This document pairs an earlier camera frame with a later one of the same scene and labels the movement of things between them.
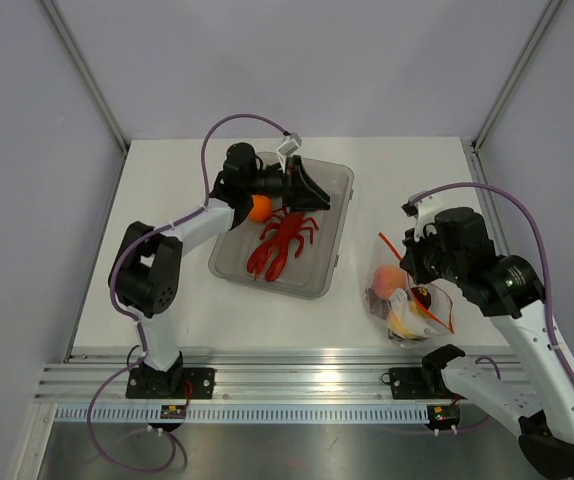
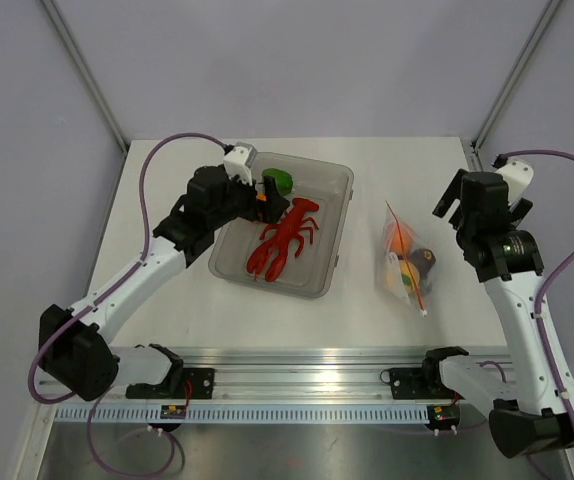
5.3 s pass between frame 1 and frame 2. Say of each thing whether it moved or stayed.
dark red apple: moved
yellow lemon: moved
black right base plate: stayed
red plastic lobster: stayed
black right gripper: moved
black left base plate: stayed
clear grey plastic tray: stayed
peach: moved
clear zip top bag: moved
